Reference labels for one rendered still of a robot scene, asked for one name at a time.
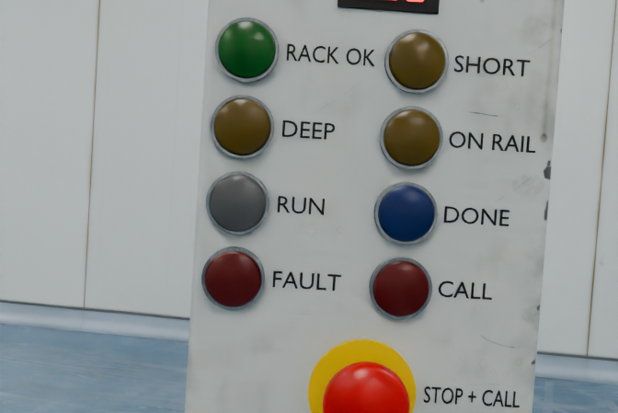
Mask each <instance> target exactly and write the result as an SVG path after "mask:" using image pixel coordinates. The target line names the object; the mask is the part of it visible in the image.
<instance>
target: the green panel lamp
mask: <svg viewBox="0 0 618 413"><path fill-rule="evenodd" d="M218 54H219V58H220V61H221V63H222V65H223V67H224V68H225V69H226V70H227V71H228V72H229V73H230V74H232V75H234V76H237V77H239V78H245V79H246V78H254V77H258V76H260V75H263V74H264V73H265V72H267V71H268V69H269V68H270V67H271V65H272V63H273V61H274V58H275V54H276V45H275V41H274V39H273V37H272V35H271V34H270V32H269V31H268V30H267V29H266V28H265V27H264V26H262V25H261V24H259V23H257V22H255V21H249V20H245V21H239V22H236V23H234V24H233V25H231V26H230V27H228V28H227V29H226V30H225V31H224V33H223V35H222V36H221V38H220V40H219V45H218Z"/></svg>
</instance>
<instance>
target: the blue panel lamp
mask: <svg viewBox="0 0 618 413"><path fill-rule="evenodd" d="M434 215H435V213H434V206H433V203H432V201H431V198H430V197H429V195H428V194H427V193H426V192H425V191H424V190H422V189H420V188H417V187H414V186H409V185H405V186H399V187H396V188H394V189H391V190H390V191H389V192H387V193H386V194H385V196H384V197H383V199H382V200H381V203H380V206H379V210H378V218H379V222H380V225H381V227H382V228H383V230H384V231H385V232H386V233H387V234H388V235H389V236H390V237H392V238H393V239H395V240H398V241H402V242H410V241H415V240H417V239H419V238H421V237H422V236H423V235H425V234H426V233H427V232H428V231H429V229H430V228H431V226H432V224H433V221H434Z"/></svg>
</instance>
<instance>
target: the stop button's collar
mask: <svg viewBox="0 0 618 413"><path fill-rule="evenodd" d="M361 361H371V362H377V363H380V364H382V365H384V366H386V367H388V368H390V369H391V370H392V371H393V372H395V373H396V374H397V375H398V376H399V378H400V379H401V380H402V382H403V384H404V385H405V387H406V390H407V393H408V396H409V402H410V410H409V413H412V412H413V409H414V406H415V402H416V385H415V379H414V376H413V374H412V372H411V370H410V368H409V366H408V365H407V363H406V361H405V360H404V358H403V357H402V356H401V355H400V354H399V353H398V352H397V351H395V350H394V349H393V348H391V347H389V346H387V345H386V344H384V343H382V342H379V341H376V340H371V339H353V340H349V341H345V342H343V343H340V344H338V345H337V346H335V347H334V348H332V349H330V350H329V351H328V352H327V353H326V354H324V355H323V356H322V358H321V359H320V360H319V361H318V363H317V364H316V366H315V367H314V369H313V371H312V374H311V377H310V380H309V386H308V401H309V405H310V409H311V412H312V413H323V396H324V392H325V390H326V386H327V385H328V383H329V381H330V380H331V378H332V377H333V376H334V375H335V374H336V373H337V372H338V371H340V370H341V369H343V368H344V367H346V366H348V365H351V364H352V363H356V362H361ZM426 389H429V390H430V387H429V386H427V387H426V388H425V390H424V391H425V394H426V395H427V396H428V398H429V400H425V399H424V402H425V403H428V402H429V401H430V397H429V394H428V393H427V391H426ZM431 389H435V402H434V403H436V401H437V389H439V390H441V387H431ZM446 390H450V391H451V392H452V399H451V400H450V401H448V402H447V401H445V400H444V399H443V395H444V392H445V391H446ZM458 391H461V394H460V395H459V396H458V395H457V393H458ZM488 392H490V393H492V394H493V391H491V390H486V391H485V392H484V394H483V397H482V399H483V403H484V404H485V405H486V406H488V407H489V406H492V403H490V404H487V403H486V402H485V399H484V397H485V394H486V393H488ZM473 394H474V391H472V395H471V396H468V397H471V402H472V403H473V398H476V396H473ZM515 394H516V392H515V391H514V394H513V406H512V407H520V406H516V405H515ZM462 395H463V390H462V389H460V388H456V394H455V405H457V397H462ZM498 395H499V398H500V400H499V399H498ZM507 396H508V391H506V396H505V407H511V405H507ZM441 398H442V401H443V402H444V403H445V404H450V403H451V402H452V400H453V391H452V390H451V388H449V387H448V388H445V389H444V390H443V391H442V394H441ZM496 402H501V406H502V407H503V403H502V398H501V394H500V391H499V390H498V393H497V396H496V399H495V401H494V404H493V407H494V406H495V404H496Z"/></svg>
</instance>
